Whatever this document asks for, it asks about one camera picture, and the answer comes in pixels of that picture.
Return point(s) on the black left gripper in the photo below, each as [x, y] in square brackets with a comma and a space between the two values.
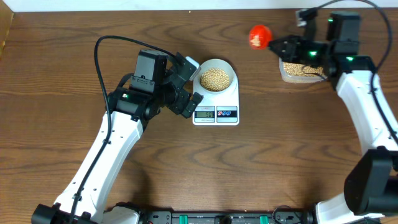
[181, 96]

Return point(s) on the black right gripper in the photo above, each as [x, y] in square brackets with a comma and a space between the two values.
[292, 50]

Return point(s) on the orange measuring scoop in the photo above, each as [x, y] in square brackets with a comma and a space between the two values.
[264, 33]

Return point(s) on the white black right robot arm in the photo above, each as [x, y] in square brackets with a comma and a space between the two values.
[370, 191]

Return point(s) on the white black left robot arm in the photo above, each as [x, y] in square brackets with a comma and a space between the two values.
[127, 115]

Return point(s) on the soybeans in white bowl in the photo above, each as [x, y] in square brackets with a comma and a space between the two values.
[214, 79]

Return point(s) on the white digital kitchen scale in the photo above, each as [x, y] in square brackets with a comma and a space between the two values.
[218, 109]

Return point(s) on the white round bowl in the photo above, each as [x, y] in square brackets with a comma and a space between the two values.
[216, 63]

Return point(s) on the soybeans in orange scoop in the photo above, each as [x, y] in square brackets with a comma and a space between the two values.
[255, 42]

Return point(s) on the pile of soybeans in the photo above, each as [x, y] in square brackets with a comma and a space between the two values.
[301, 70]

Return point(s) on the clear plastic container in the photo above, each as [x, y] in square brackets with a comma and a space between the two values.
[297, 79]

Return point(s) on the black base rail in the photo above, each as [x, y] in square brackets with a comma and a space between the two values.
[128, 213]

